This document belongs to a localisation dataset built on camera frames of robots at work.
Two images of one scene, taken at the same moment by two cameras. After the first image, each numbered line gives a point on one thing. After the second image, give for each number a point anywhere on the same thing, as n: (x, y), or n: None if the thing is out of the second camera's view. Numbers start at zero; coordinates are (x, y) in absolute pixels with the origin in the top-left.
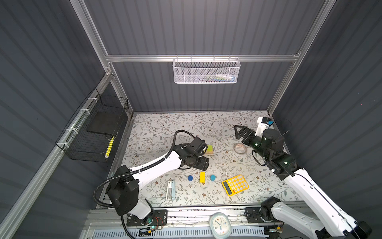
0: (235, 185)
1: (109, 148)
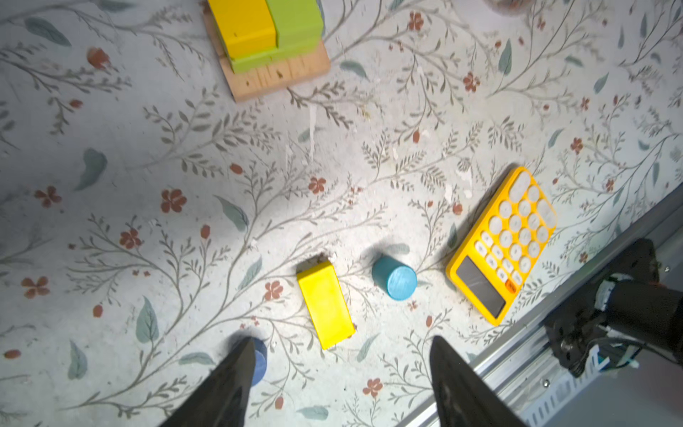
0: (502, 244)
1: None
